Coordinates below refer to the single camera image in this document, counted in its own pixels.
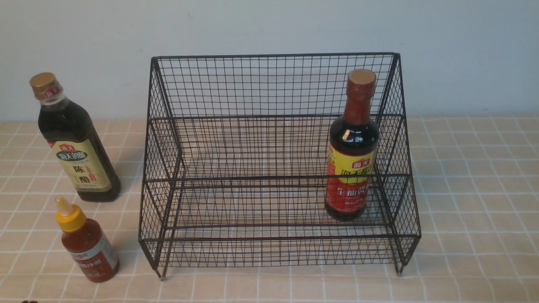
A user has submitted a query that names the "red chili sauce squeeze bottle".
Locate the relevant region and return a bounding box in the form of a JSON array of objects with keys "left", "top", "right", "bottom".
[{"left": 55, "top": 197, "right": 120, "bottom": 283}]

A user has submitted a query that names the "dark vinegar bottle gold cap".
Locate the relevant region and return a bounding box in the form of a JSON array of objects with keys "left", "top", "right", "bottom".
[{"left": 29, "top": 72, "right": 121, "bottom": 202}]

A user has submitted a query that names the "checkered beige tablecloth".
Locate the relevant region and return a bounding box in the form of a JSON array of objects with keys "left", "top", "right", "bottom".
[{"left": 0, "top": 114, "right": 539, "bottom": 303}]

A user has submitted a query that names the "black wire mesh shelf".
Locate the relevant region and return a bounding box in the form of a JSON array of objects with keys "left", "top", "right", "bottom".
[{"left": 139, "top": 52, "right": 421, "bottom": 280}]

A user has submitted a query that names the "soy sauce bottle red label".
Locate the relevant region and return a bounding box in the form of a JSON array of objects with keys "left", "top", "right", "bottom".
[{"left": 325, "top": 69, "right": 380, "bottom": 222}]

